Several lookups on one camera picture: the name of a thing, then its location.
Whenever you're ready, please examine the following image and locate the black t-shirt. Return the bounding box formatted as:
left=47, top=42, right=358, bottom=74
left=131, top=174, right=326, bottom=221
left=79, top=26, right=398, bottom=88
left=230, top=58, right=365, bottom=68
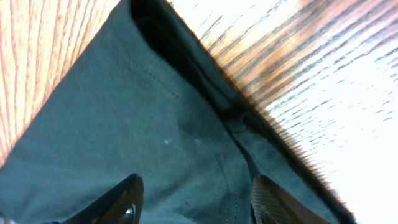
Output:
left=1, top=1, right=354, bottom=223

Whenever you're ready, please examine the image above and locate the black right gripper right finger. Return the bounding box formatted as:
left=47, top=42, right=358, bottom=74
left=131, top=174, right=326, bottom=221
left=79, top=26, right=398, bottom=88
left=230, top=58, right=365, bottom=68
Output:
left=251, top=175, right=329, bottom=224

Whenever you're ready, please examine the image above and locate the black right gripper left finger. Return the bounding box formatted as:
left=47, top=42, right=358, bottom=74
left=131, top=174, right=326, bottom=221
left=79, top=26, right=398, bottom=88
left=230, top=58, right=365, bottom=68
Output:
left=44, top=174, right=144, bottom=224

